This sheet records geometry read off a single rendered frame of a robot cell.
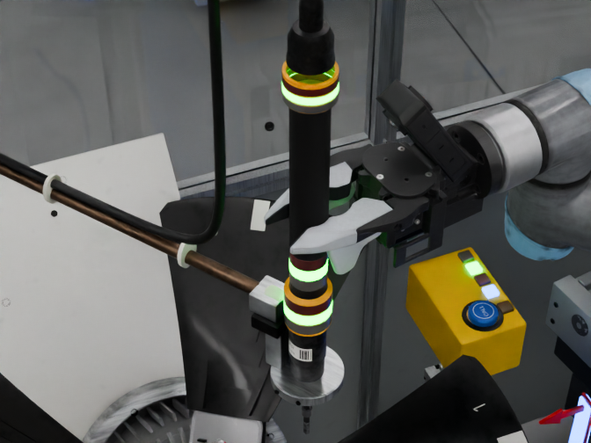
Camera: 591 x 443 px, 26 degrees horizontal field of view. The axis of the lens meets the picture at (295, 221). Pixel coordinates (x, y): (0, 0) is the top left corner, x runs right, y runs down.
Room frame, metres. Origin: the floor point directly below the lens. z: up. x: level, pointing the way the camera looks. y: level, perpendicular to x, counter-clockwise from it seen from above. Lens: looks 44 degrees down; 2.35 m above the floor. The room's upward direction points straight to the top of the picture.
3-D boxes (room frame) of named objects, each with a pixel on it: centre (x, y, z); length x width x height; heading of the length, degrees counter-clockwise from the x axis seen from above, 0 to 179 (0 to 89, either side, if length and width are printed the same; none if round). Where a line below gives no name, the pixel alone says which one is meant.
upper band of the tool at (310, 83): (0.78, -0.01, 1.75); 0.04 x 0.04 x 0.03
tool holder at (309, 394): (0.78, 0.00, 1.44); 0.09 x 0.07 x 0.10; 57
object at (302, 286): (0.78, -0.01, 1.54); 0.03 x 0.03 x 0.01
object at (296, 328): (0.78, -0.01, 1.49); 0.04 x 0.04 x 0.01
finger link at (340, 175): (0.81, -0.01, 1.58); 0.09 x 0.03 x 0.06; 114
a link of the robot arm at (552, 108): (0.93, -0.25, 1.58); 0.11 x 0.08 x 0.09; 122
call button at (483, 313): (1.15, -0.25, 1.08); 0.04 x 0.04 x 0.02
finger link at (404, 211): (0.79, -0.08, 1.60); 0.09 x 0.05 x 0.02; 131
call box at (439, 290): (1.19, -0.23, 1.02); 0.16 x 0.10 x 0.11; 22
